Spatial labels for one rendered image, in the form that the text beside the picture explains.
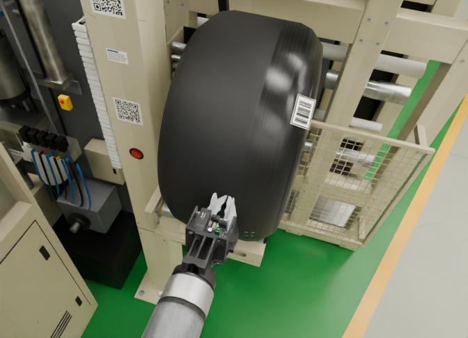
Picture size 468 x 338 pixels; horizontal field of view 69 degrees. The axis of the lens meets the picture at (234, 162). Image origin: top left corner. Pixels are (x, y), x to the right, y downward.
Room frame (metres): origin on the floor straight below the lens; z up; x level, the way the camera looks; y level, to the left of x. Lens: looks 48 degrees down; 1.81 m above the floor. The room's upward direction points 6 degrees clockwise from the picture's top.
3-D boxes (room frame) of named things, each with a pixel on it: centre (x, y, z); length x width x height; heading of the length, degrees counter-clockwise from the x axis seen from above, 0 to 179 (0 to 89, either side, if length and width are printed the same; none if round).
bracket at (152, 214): (0.74, 0.20, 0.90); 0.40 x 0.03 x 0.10; 169
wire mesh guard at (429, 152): (0.99, -0.26, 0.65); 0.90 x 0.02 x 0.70; 79
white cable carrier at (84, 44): (0.72, 0.37, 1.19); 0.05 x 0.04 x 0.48; 169
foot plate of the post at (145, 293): (0.74, 0.28, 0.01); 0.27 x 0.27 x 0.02; 79
